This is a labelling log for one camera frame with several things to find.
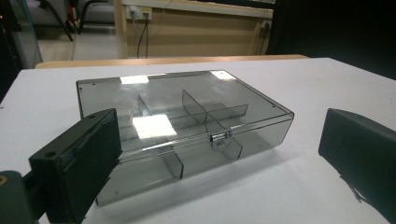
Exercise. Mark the black curtain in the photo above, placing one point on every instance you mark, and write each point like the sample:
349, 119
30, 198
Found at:
342, 31

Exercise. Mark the black metal stand legs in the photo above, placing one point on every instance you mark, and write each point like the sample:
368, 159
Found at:
61, 24

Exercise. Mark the white board sheet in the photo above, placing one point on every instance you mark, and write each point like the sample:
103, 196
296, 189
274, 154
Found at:
311, 93

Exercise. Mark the wooden table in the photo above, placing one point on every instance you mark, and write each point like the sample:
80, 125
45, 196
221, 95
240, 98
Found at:
155, 60

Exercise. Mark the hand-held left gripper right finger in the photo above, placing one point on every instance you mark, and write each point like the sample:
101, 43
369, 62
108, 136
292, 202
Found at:
364, 155

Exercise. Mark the white wall socket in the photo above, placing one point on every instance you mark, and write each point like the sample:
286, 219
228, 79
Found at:
266, 23
138, 12

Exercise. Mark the dark glass cabinet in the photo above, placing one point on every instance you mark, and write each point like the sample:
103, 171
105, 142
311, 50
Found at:
26, 49

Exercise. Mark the clear grey divided plastic box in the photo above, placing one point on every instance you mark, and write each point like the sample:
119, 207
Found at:
218, 90

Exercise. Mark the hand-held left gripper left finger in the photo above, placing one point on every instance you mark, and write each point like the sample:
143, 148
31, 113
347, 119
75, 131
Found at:
77, 161

